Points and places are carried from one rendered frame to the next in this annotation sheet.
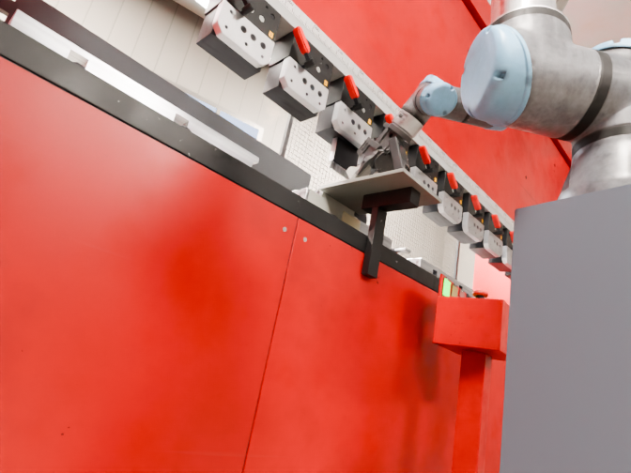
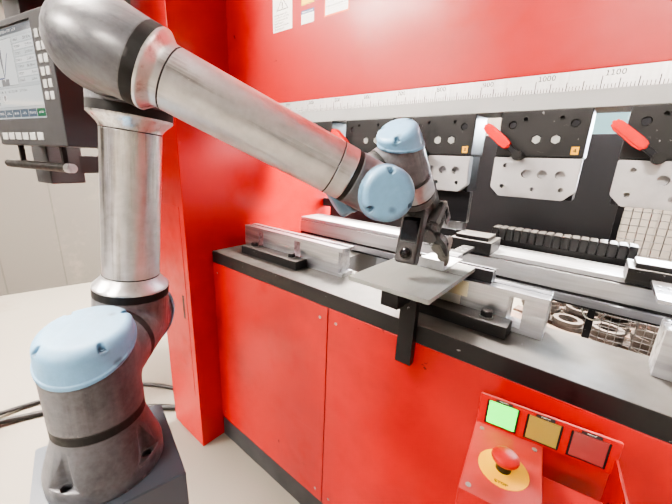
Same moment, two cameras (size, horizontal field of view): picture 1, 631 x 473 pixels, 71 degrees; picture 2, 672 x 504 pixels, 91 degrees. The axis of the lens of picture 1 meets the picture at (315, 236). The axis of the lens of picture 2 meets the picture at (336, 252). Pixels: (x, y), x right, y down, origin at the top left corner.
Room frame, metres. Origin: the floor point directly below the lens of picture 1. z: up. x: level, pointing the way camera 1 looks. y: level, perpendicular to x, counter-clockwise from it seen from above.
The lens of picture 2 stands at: (0.76, -0.81, 1.23)
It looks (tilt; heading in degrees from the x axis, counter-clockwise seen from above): 16 degrees down; 82
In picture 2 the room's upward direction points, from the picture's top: 2 degrees clockwise
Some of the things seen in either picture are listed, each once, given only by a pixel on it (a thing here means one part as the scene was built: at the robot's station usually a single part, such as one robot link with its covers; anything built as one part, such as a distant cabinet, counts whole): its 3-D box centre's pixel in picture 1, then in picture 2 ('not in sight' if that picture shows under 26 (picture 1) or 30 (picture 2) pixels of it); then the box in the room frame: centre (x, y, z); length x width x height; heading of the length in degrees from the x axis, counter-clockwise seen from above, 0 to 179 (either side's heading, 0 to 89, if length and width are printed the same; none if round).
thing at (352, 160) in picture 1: (343, 160); (448, 209); (1.15, -0.04, 1.13); 0.10 x 0.02 x 0.10; 134
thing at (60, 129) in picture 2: not in sight; (42, 88); (-0.04, 0.47, 1.42); 0.45 x 0.12 x 0.36; 145
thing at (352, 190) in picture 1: (378, 194); (415, 273); (1.04, -0.14, 1.00); 0.26 x 0.18 x 0.01; 44
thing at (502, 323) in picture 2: not in sight; (442, 309); (1.13, -0.10, 0.89); 0.30 x 0.05 x 0.03; 134
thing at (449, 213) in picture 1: (443, 199); not in sight; (1.54, -0.45, 1.26); 0.15 x 0.09 x 0.17; 134
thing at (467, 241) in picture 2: not in sight; (467, 245); (1.27, 0.06, 1.01); 0.26 x 0.12 x 0.05; 44
